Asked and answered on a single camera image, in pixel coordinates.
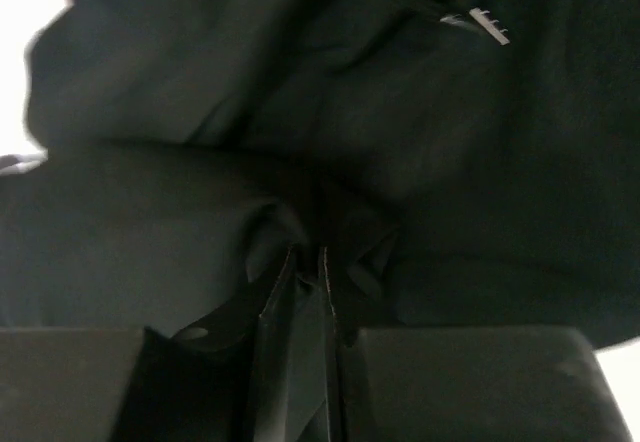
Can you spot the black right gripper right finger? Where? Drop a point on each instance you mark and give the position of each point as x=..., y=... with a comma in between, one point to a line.
x=389, y=382

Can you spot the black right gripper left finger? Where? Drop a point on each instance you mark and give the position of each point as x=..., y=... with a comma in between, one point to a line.
x=134, y=384

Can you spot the black trousers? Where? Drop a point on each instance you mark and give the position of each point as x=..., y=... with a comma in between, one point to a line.
x=467, y=162

